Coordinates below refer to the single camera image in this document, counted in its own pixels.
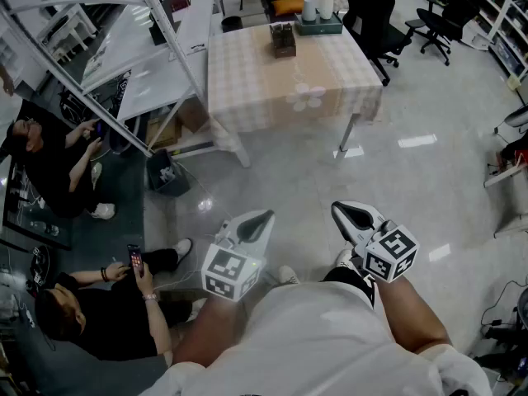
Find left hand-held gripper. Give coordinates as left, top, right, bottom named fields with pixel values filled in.
left=200, top=209, right=276, bottom=303

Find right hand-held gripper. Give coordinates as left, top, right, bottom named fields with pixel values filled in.
left=331, top=200, right=421, bottom=283

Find person's left forearm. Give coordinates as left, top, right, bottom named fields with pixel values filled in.
left=172, top=289, right=249, bottom=367

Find person's right forearm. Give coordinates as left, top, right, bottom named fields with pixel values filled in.
left=375, top=275, right=451, bottom=355

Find person's right white shoe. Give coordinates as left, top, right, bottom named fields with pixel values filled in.
left=334, top=248, right=355, bottom=269

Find person's white shoe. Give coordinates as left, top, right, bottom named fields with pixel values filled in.
left=334, top=248, right=355, bottom=269
left=276, top=265, right=301, bottom=286

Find person's left white shoe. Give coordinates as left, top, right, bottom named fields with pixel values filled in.
left=276, top=265, right=301, bottom=286

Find person's black shorts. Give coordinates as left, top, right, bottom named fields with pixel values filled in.
left=321, top=265, right=377, bottom=309

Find dark waste bin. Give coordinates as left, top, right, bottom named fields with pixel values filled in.
left=145, top=148, right=191, bottom=198

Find smartphone with lit screen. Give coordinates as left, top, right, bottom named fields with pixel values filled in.
left=126, top=243, right=146, bottom=278

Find person's white shirt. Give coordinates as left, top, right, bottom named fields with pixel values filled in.
left=138, top=280, right=494, bottom=396

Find cardboard box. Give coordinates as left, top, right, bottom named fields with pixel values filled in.
left=144, top=115, right=183, bottom=149

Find table with checked tablecloth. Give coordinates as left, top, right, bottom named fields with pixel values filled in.
left=206, top=23, right=384, bottom=169

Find brown storage box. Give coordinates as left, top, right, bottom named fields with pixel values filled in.
left=269, top=21, right=299, bottom=59

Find white table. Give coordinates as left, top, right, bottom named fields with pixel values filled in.
left=81, top=0, right=216, bottom=121

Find black office chair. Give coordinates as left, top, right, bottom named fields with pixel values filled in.
left=404, top=0, right=482, bottom=67
left=341, top=0, right=414, bottom=87

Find green box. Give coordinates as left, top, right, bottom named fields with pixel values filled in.
left=294, top=12, right=345, bottom=37

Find black round bin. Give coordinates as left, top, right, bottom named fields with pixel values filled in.
left=220, top=15, right=244, bottom=34

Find black printed bag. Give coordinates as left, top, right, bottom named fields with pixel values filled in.
left=59, top=69, right=133, bottom=126

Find clear water bottle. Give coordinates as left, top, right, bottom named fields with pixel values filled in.
left=30, top=220, right=60, bottom=238

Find dark box stand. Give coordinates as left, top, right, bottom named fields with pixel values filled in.
left=148, top=0, right=191, bottom=47

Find orange cushion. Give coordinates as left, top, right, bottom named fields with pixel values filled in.
left=271, top=0, right=305, bottom=17

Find small white desk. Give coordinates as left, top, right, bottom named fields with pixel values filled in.
left=37, top=0, right=99, bottom=64

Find black cable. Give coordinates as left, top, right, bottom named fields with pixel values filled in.
left=479, top=277, right=528, bottom=347

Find white metal shelf frame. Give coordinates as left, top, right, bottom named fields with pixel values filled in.
left=0, top=0, right=210, bottom=159

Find white wall shelving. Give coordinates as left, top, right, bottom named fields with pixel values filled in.
left=431, top=0, right=528, bottom=83

